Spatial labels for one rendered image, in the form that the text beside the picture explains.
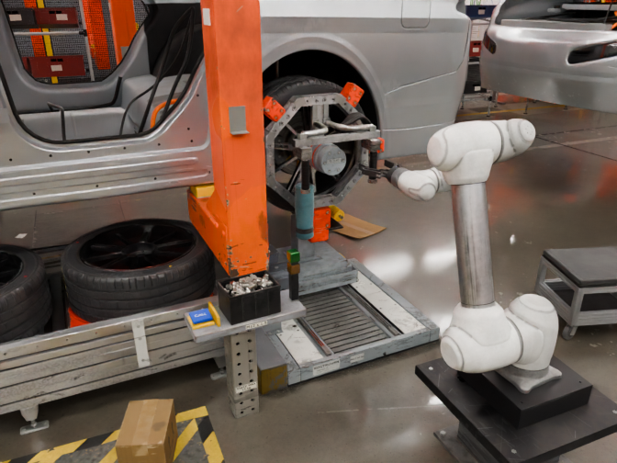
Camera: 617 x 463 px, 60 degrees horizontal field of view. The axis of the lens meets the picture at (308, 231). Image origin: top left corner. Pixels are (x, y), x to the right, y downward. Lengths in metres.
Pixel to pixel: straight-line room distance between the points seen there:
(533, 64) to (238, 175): 3.15
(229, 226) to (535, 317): 1.09
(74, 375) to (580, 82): 3.75
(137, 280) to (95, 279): 0.17
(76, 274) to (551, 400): 1.81
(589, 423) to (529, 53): 3.27
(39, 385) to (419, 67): 2.22
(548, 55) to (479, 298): 3.12
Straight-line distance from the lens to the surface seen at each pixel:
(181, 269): 2.29
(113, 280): 2.27
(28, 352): 2.23
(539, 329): 1.81
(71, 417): 2.44
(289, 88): 2.53
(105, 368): 2.30
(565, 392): 1.95
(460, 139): 1.60
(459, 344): 1.68
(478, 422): 1.88
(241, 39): 1.90
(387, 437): 2.20
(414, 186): 2.15
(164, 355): 2.32
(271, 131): 2.43
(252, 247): 2.09
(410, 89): 2.89
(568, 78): 4.49
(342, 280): 2.92
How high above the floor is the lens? 1.53
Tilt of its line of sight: 24 degrees down
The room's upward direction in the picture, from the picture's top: straight up
